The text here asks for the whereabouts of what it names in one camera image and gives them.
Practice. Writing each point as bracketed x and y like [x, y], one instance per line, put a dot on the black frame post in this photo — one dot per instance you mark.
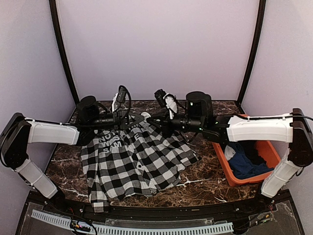
[62, 50]
[253, 51]

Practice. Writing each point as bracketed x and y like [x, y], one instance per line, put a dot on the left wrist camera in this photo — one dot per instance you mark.
[120, 98]

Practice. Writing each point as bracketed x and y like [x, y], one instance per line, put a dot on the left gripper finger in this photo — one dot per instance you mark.
[137, 126]
[136, 117]

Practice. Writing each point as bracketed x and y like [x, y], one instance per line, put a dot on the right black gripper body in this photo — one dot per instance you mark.
[169, 129]

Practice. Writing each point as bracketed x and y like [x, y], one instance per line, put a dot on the left black frame post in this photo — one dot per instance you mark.
[62, 50]

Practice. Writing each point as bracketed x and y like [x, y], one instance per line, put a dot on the black front rail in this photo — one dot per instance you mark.
[240, 212]

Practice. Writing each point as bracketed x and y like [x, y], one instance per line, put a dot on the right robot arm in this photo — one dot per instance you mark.
[198, 117]

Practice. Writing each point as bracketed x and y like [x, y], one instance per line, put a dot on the black garment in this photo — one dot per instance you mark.
[252, 153]

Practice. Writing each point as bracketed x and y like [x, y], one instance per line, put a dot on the blue garment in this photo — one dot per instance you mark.
[240, 165]

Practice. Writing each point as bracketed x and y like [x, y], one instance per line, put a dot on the white slotted cable duct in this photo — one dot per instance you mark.
[123, 227]

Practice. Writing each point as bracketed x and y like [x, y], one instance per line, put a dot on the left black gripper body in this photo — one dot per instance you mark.
[118, 123]

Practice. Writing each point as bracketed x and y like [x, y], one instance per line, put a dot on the orange plastic basket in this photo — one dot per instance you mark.
[240, 128]

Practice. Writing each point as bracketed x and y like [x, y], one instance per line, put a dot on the right black frame post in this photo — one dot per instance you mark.
[253, 51]

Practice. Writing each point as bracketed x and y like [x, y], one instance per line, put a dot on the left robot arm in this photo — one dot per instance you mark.
[21, 131]

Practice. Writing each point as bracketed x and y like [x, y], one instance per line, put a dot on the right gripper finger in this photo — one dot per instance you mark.
[160, 117]
[159, 126]

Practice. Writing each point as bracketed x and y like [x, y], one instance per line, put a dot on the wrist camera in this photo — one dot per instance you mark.
[168, 101]
[120, 98]

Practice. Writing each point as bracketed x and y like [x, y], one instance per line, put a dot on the black white plaid shirt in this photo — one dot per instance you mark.
[137, 161]

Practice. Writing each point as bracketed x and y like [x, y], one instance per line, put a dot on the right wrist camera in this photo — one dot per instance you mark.
[168, 101]

